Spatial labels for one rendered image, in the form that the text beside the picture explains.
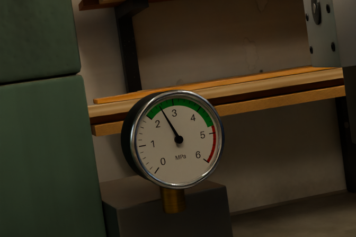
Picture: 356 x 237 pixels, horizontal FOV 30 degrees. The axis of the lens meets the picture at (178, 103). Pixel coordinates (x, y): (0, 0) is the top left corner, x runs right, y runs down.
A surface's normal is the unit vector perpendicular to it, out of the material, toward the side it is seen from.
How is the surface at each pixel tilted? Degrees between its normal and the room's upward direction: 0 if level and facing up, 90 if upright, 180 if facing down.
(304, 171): 90
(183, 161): 90
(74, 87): 90
